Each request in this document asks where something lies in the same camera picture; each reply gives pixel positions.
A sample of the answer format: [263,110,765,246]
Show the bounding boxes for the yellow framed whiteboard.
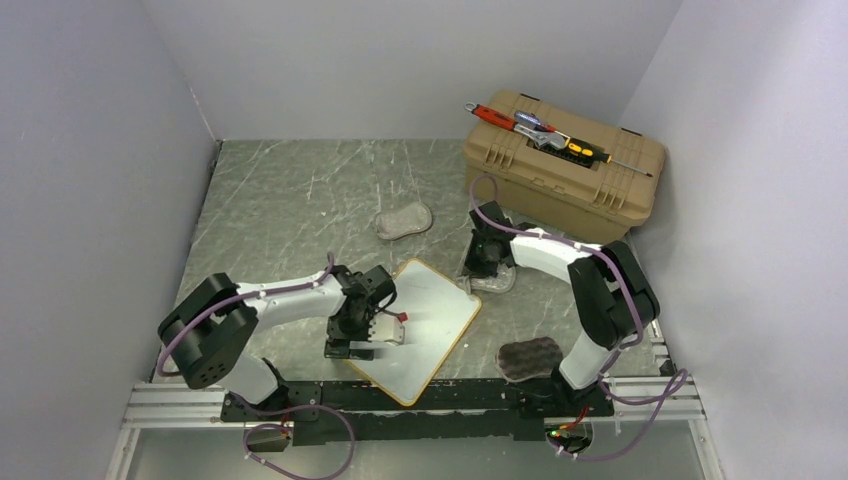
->
[347,258,482,406]

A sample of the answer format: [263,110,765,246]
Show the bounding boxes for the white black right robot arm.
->
[464,201,661,415]

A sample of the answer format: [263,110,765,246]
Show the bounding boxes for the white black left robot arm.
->
[156,262,408,420]

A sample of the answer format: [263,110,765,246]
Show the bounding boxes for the tan plastic toolbox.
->
[462,90,667,244]

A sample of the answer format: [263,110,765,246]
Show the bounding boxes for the grey silver scrubbing sponge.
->
[373,202,433,241]

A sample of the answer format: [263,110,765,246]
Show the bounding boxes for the dark wavy foam sponge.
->
[495,336,565,383]

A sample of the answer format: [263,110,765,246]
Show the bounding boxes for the yellow black screwdriver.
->
[562,137,654,178]

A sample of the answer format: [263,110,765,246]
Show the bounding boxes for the blue red screwdriver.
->
[514,110,558,133]

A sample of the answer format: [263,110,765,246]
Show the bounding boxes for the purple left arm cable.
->
[155,251,359,480]

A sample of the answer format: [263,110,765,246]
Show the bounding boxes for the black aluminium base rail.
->
[122,377,707,446]

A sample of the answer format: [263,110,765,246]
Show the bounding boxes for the red handled adjustable wrench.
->
[464,102,568,150]

